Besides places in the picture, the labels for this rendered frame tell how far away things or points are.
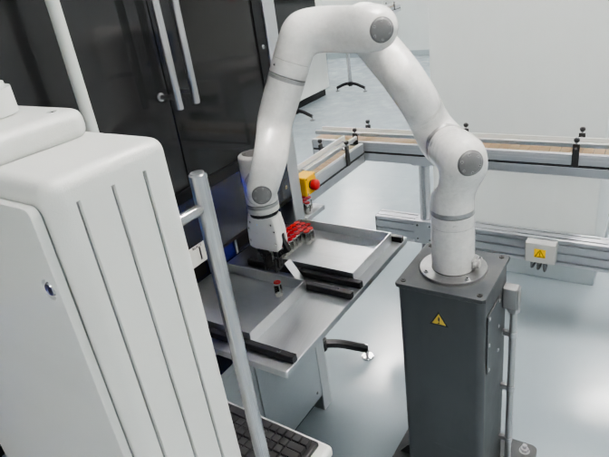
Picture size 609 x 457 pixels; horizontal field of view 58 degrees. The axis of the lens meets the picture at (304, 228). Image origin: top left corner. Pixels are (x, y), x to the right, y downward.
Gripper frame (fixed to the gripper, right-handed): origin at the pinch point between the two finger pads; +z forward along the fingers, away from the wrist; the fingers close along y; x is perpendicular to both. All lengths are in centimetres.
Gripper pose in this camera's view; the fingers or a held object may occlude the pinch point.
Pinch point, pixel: (273, 262)
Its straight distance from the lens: 149.7
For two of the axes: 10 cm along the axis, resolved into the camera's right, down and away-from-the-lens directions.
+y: 8.4, 1.4, -5.3
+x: 5.3, -4.3, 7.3
